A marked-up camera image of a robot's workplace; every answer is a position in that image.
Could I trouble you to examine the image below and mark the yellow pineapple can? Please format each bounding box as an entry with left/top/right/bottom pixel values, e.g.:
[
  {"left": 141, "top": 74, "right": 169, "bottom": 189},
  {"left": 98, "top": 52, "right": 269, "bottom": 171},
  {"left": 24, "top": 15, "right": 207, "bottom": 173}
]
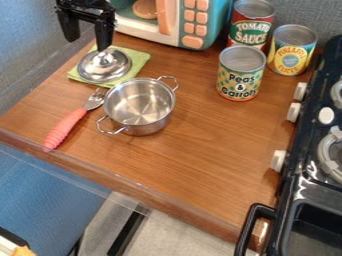
[{"left": 265, "top": 23, "right": 320, "bottom": 77}]

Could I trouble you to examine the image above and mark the fork with pink handle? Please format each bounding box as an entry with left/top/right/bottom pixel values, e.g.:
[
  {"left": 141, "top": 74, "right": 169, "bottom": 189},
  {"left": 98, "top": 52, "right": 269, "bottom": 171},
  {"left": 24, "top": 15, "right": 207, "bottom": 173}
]
[{"left": 41, "top": 87, "right": 109, "bottom": 151}]

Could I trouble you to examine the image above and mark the red tomato sauce can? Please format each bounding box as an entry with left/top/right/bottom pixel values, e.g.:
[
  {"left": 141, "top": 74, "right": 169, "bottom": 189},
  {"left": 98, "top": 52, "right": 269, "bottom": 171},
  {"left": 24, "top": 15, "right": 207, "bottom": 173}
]
[{"left": 225, "top": 0, "right": 278, "bottom": 55}]

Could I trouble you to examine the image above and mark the toy microwave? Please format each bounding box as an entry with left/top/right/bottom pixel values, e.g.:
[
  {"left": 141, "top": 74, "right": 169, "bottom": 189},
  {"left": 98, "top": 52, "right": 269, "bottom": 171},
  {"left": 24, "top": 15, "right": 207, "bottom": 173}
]
[{"left": 105, "top": 0, "right": 236, "bottom": 52}]

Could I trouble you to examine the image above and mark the toy stove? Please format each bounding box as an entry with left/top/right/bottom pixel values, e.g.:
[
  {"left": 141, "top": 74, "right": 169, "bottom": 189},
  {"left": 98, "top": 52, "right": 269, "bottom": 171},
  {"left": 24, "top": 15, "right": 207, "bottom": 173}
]
[{"left": 233, "top": 34, "right": 342, "bottom": 256}]

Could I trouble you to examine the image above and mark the silver pot lid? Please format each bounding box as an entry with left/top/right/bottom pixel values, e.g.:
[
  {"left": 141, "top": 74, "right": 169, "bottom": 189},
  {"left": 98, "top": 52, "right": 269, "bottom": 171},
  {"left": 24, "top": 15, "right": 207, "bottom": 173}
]
[{"left": 76, "top": 47, "right": 134, "bottom": 85}]

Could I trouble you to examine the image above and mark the green cloth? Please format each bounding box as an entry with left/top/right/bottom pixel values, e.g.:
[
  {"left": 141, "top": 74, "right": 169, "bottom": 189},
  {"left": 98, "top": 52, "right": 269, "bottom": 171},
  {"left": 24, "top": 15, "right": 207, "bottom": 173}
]
[{"left": 66, "top": 44, "right": 153, "bottom": 89}]

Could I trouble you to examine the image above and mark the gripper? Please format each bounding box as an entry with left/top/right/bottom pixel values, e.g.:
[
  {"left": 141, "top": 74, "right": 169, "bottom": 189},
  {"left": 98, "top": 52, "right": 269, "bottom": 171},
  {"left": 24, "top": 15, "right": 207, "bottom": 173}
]
[{"left": 54, "top": 0, "right": 118, "bottom": 52}]

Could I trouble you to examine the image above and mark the silver pot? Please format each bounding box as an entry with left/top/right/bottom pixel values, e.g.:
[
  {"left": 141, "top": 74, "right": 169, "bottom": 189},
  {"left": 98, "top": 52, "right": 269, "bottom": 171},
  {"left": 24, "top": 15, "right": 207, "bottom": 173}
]
[{"left": 94, "top": 75, "right": 182, "bottom": 137}]

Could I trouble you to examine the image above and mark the green peas and carrots can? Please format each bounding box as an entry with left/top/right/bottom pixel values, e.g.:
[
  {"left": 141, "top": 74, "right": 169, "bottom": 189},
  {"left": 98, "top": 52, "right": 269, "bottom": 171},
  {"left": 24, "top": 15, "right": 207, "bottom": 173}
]
[{"left": 215, "top": 45, "right": 268, "bottom": 102}]

